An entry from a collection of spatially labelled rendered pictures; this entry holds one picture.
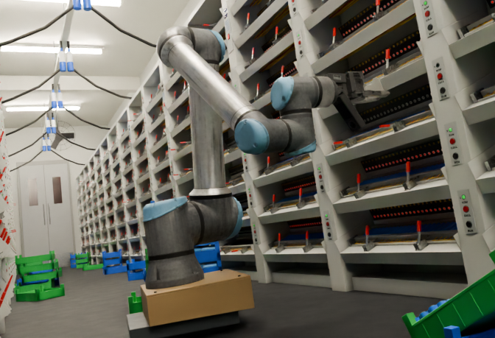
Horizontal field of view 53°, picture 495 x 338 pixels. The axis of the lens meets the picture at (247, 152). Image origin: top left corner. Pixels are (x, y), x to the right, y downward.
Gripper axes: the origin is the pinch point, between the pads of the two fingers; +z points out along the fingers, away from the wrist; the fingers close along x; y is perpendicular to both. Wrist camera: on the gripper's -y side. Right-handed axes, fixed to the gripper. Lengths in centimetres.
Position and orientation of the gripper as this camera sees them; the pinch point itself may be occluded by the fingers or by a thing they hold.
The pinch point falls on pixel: (381, 97)
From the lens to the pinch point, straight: 158.3
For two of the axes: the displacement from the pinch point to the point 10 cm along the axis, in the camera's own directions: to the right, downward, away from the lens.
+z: 9.0, -0.7, 4.3
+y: -1.5, -9.8, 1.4
